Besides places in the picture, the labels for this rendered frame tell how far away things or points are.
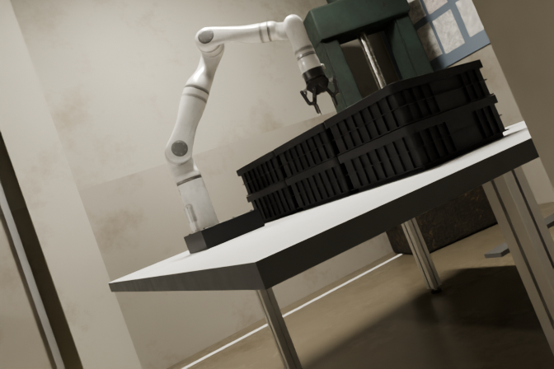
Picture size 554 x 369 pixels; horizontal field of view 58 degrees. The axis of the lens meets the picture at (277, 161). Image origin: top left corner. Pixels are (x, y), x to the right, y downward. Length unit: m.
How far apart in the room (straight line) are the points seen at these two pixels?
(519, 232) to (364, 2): 3.27
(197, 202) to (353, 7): 2.73
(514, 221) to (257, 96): 3.21
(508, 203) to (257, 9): 3.61
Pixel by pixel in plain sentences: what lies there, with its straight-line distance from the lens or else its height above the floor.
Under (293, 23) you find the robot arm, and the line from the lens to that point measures 1.80.
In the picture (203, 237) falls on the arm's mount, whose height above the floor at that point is 0.74.
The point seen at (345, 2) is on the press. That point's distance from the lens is 4.13.
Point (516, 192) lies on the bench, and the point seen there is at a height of 0.61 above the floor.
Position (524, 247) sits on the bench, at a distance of 1.11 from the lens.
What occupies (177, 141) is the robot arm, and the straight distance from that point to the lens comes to 1.74.
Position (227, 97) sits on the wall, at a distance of 4.00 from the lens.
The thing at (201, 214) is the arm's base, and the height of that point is 0.81.
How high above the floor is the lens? 0.77
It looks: 4 degrees up
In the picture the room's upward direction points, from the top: 21 degrees counter-clockwise
